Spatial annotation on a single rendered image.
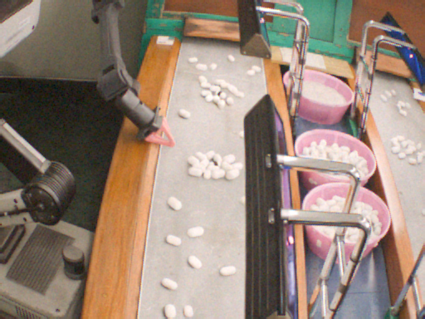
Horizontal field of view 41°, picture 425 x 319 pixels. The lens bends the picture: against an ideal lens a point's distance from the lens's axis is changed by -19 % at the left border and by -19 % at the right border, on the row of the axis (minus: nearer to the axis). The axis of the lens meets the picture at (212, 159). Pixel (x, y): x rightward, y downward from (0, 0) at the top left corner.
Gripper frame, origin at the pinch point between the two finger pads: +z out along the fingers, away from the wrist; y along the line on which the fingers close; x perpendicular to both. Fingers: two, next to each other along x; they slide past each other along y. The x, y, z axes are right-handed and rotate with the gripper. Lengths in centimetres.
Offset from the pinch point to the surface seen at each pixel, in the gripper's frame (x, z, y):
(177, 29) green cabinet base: 0, -9, 77
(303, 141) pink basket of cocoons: -22.5, 28.2, 11.4
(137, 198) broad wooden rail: 3.6, -4.5, -26.8
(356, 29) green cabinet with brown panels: -56, 38, 79
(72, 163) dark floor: 89, 7, 99
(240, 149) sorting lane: -10.1, 15.0, 4.2
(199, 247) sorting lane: -4.0, 9.2, -38.9
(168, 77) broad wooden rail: 2.6, -4.7, 40.0
